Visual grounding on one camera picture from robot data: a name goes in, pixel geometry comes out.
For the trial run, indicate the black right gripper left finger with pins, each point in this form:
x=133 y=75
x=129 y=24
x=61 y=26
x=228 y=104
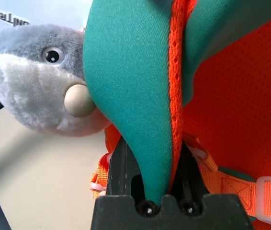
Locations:
x=121 y=172

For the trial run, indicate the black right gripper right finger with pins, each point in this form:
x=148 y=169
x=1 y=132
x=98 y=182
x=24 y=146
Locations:
x=188 y=177

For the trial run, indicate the teal and orange backpack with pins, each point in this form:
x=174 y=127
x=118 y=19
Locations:
x=130 y=72

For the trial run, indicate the white Unitree pencil case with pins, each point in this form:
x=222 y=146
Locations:
x=42 y=12

